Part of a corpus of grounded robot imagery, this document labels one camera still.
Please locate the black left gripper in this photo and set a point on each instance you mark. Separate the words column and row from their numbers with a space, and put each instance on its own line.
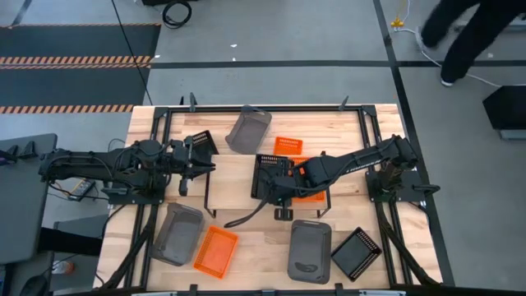
column 181, row 158

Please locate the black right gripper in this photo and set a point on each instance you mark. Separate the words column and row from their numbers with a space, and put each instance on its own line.
column 287, row 191

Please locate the black slotted plastic basket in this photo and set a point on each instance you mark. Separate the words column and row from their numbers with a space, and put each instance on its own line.
column 355, row 252
column 204, row 144
column 263, row 177

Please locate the grey translucent plastic bin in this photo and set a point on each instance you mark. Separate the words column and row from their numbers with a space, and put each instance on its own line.
column 246, row 133
column 176, row 234
column 308, row 251

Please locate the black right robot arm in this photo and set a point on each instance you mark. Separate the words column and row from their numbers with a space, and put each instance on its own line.
column 361, row 160

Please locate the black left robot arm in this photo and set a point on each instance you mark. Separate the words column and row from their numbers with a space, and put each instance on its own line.
column 82, row 162

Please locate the black power supply box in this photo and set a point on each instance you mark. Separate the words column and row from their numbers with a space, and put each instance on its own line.
column 82, row 188

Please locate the silver aluminium bar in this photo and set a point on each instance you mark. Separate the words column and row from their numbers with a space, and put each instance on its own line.
column 154, row 293
column 382, row 293

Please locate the dark grey floor box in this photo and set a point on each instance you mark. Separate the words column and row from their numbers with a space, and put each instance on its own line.
column 78, row 228

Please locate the black hazard-striped floor mat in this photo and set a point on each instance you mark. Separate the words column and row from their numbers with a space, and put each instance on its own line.
column 74, row 86

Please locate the clear bottle orange label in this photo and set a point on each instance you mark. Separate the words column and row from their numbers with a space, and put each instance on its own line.
column 63, row 268

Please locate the black desk clamp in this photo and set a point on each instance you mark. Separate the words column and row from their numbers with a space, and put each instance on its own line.
column 12, row 151
column 29, row 150

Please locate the dark grey desk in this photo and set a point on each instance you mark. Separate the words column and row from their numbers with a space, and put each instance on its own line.
column 24, row 205

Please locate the yellow power plug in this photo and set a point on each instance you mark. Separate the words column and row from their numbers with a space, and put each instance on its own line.
column 397, row 23

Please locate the black computer mouse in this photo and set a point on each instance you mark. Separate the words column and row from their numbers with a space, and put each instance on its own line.
column 35, row 287

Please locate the black equipment case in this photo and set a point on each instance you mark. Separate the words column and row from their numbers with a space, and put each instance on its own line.
column 507, row 107

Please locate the person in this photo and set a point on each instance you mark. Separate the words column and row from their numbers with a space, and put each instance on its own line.
column 472, row 37

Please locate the black metal table frame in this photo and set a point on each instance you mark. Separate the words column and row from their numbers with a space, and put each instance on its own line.
column 308, row 108

